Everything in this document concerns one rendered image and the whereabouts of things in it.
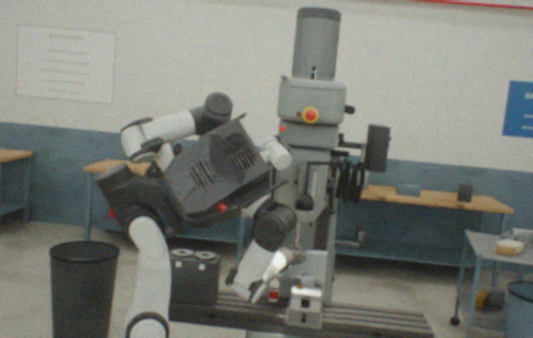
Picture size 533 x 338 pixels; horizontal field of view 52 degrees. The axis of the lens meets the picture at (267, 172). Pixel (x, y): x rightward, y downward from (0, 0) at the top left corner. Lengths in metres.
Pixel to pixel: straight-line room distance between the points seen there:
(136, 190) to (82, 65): 5.32
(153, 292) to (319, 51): 1.25
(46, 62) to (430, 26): 4.50
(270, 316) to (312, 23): 1.26
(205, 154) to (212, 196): 0.13
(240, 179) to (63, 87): 5.57
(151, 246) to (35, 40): 5.66
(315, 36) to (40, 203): 5.43
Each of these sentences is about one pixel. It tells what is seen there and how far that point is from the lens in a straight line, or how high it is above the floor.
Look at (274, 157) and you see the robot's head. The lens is 1.85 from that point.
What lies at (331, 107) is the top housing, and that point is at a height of 1.79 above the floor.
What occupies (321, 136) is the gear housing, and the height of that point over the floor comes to 1.68.
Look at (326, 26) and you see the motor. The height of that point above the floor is 2.13.
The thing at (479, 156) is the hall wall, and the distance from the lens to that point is 6.84.
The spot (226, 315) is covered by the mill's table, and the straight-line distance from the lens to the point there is 2.38.
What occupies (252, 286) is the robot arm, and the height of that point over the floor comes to 1.18.
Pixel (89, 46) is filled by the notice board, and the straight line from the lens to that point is 7.00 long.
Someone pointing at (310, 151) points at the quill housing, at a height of 1.61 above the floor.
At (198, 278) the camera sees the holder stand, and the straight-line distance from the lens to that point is 2.37.
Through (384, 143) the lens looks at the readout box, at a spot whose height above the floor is 1.65.
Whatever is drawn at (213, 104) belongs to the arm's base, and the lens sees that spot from 1.85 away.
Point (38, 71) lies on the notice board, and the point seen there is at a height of 1.84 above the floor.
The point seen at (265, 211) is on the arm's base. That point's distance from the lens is 1.73.
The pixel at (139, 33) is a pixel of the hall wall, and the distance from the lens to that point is 6.82.
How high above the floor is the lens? 1.82
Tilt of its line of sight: 8 degrees down
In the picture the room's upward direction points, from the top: 5 degrees clockwise
